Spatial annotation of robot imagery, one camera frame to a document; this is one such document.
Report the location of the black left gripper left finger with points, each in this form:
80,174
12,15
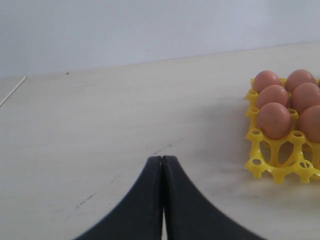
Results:
139,215

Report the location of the brown egg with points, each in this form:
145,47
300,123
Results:
297,78
274,120
272,94
305,96
265,79
309,123

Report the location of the yellow plastic egg tray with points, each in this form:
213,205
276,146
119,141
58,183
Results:
291,154

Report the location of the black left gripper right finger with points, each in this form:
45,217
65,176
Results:
189,215

